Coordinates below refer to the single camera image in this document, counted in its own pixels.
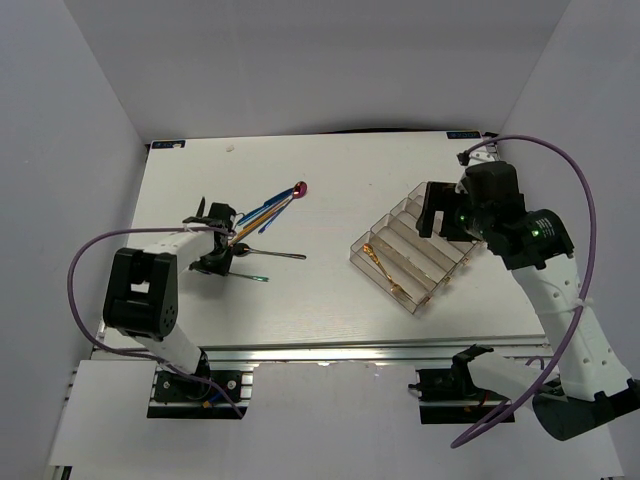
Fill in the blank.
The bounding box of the blue chopstick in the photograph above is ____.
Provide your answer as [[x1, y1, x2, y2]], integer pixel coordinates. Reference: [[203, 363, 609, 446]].
[[258, 198, 293, 235]]

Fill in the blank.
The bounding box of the aluminium table rail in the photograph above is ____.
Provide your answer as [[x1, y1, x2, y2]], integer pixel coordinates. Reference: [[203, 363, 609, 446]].
[[92, 341, 556, 371]]

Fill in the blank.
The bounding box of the orange chopstick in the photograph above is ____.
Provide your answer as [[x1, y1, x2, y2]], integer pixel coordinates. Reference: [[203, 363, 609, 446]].
[[229, 199, 288, 246]]

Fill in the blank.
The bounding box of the clear four-slot utensil organizer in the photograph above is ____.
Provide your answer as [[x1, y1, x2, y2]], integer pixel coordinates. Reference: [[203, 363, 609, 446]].
[[350, 183, 481, 315]]

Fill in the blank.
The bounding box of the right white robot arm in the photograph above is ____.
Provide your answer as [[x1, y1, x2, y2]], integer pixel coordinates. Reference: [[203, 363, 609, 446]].
[[414, 161, 639, 441]]

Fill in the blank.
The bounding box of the black spoon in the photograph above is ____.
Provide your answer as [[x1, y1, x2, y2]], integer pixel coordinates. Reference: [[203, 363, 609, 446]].
[[231, 243, 307, 260]]

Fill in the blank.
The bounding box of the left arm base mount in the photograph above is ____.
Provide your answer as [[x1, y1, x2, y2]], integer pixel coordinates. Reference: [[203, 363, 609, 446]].
[[146, 366, 253, 420]]

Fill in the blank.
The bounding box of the gold fork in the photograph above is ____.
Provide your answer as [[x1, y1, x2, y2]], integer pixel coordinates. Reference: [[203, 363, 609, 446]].
[[362, 243, 412, 300]]

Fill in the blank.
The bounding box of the blue knife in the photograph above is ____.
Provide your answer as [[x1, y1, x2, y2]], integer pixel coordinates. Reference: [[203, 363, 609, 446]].
[[236, 190, 292, 226]]

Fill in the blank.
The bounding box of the right blue corner sticker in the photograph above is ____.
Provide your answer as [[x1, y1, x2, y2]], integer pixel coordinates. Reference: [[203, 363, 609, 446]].
[[446, 131, 482, 140]]

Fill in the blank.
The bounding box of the blue corner sticker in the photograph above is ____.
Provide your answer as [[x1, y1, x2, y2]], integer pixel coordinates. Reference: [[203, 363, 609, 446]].
[[150, 140, 186, 149], [446, 131, 482, 140]]

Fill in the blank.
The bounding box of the iridescent purple spoon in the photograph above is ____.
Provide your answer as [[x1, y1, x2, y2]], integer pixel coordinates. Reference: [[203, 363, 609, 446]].
[[239, 181, 308, 226]]

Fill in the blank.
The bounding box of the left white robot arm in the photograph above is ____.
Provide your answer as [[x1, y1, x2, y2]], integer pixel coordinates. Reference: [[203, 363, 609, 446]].
[[103, 202, 236, 399]]

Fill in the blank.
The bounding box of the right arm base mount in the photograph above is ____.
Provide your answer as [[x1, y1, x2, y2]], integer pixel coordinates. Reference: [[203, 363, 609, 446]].
[[408, 369, 508, 425]]

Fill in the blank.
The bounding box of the left blue corner sticker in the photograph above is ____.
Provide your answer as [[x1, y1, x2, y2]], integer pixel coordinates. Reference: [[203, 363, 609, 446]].
[[150, 140, 186, 149]]

